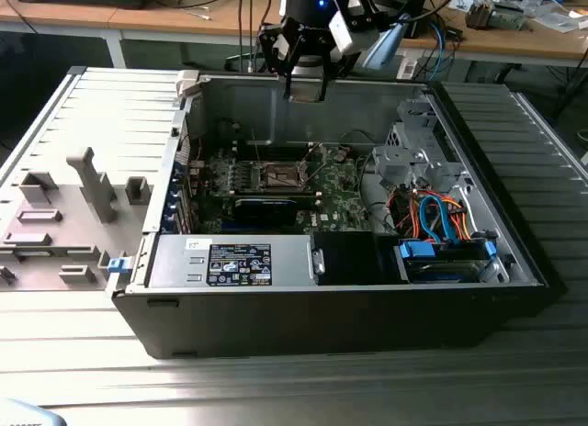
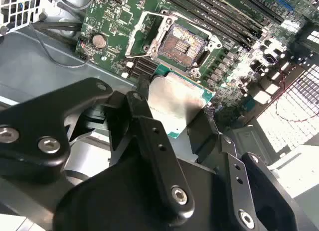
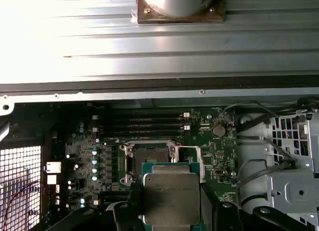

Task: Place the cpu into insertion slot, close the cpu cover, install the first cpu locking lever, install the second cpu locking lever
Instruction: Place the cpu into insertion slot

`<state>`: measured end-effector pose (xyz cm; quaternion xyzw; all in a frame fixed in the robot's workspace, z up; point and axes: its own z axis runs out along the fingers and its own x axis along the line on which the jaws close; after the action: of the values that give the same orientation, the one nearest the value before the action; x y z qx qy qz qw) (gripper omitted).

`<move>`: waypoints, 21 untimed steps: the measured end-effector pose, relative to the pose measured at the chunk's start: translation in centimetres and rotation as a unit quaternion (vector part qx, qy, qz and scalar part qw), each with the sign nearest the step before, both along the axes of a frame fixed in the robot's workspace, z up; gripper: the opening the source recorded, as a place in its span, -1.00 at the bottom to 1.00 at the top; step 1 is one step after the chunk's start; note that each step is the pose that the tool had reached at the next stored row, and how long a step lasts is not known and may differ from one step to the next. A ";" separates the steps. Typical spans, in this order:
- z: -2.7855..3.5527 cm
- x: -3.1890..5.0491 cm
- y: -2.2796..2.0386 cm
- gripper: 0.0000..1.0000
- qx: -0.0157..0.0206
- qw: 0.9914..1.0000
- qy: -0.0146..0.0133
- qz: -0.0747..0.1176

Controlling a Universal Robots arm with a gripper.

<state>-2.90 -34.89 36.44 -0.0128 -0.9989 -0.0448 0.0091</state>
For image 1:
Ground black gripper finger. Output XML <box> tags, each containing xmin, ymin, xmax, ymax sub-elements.
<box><xmin>258</xmin><ymin>23</ymin><xmax>302</xmax><ymax>101</ymax></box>
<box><xmin>319</xmin><ymin>44</ymin><xmax>356</xmax><ymax>101</ymax></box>

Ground small CPU plate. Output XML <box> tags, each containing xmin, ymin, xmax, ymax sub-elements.
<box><xmin>289</xmin><ymin>79</ymin><xmax>322</xmax><ymax>104</ymax></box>

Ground CPU socket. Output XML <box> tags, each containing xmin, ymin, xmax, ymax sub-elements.
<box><xmin>259</xmin><ymin>161</ymin><xmax>308</xmax><ymax>191</ymax></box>

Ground white power adapter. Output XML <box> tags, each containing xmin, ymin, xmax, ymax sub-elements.
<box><xmin>397</xmin><ymin>58</ymin><xmax>419</xmax><ymax>81</ymax></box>

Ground beige case latch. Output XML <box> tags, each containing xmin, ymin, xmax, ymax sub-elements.
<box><xmin>175</xmin><ymin>70</ymin><xmax>201</xmax><ymax>101</ymax></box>

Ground silver metal drive cage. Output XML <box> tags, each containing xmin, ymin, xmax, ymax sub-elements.
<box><xmin>371</xmin><ymin>97</ymin><xmax>463</xmax><ymax>188</ymax></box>

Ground black RAM slots bank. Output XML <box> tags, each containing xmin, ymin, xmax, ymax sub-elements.
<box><xmin>232</xmin><ymin>140</ymin><xmax>318</xmax><ymax>163</ymax></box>

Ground black upright box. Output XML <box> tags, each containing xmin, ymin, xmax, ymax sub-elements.
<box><xmin>404</xmin><ymin>0</ymin><xmax>431</xmax><ymax>39</ymax></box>

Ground green motherboard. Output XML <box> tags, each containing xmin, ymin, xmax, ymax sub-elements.
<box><xmin>197</xmin><ymin>143</ymin><xmax>373</xmax><ymax>237</ymax></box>

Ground wooden desk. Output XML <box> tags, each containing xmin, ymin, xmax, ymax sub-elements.
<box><xmin>0</xmin><ymin>0</ymin><xmax>588</xmax><ymax>70</ymax></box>

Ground black graphics card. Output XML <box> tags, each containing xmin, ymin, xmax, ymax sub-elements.
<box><xmin>232</xmin><ymin>194</ymin><xmax>319</xmax><ymax>229</ymax></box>

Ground brown finned heatsink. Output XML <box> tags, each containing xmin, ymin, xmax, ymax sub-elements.
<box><xmin>465</xmin><ymin>0</ymin><xmax>496</xmax><ymax>31</ymax></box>

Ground grey metal drive unit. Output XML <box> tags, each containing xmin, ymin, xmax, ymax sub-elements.
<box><xmin>491</xmin><ymin>3</ymin><xmax>528</xmax><ymax>31</ymax></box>

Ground hard disk in blue carrier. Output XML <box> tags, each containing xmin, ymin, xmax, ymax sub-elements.
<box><xmin>394</xmin><ymin>239</ymin><xmax>500</xmax><ymax>285</ymax></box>

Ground silver power supply unit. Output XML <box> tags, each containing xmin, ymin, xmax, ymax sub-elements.
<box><xmin>145</xmin><ymin>234</ymin><xmax>318</xmax><ymax>288</ymax></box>

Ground clear plastic bag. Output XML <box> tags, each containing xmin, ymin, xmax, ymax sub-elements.
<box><xmin>532</xmin><ymin>10</ymin><xmax>588</xmax><ymax>35</ymax></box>

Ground black open PC case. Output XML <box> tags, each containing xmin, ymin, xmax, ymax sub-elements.
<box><xmin>111</xmin><ymin>70</ymin><xmax>570</xmax><ymax>360</ymax></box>

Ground grey parts rack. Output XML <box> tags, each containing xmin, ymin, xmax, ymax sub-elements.
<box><xmin>0</xmin><ymin>145</ymin><xmax>155</xmax><ymax>292</ymax></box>

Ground pale grey rounded device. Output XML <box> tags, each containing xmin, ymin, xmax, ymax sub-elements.
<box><xmin>0</xmin><ymin>397</ymin><xmax>65</xmax><ymax>426</ymax></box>

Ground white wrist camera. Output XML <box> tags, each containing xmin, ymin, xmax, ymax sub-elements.
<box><xmin>328</xmin><ymin>10</ymin><xmax>356</xmax><ymax>55</ymax></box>

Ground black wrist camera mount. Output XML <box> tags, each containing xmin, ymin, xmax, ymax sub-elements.
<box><xmin>343</xmin><ymin>0</ymin><xmax>388</xmax><ymax>55</ymax></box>

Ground blue cable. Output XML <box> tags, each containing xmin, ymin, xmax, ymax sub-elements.
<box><xmin>429</xmin><ymin>21</ymin><xmax>456</xmax><ymax>78</ymax></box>

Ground red orange thin wires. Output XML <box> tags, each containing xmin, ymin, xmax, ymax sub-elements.
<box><xmin>392</xmin><ymin>194</ymin><xmax>422</xmax><ymax>239</ymax></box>

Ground blue flat wire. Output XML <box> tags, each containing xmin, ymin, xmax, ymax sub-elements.
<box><xmin>418</xmin><ymin>194</ymin><xmax>460</xmax><ymax>246</ymax></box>

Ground expansion slot bracket row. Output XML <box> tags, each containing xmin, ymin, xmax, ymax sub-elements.
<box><xmin>160</xmin><ymin>122</ymin><xmax>206</xmax><ymax>237</ymax></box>

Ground orange yellow wire bundle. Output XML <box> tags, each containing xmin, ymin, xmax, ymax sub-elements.
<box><xmin>447</xmin><ymin>196</ymin><xmax>475</xmax><ymax>241</ymax></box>

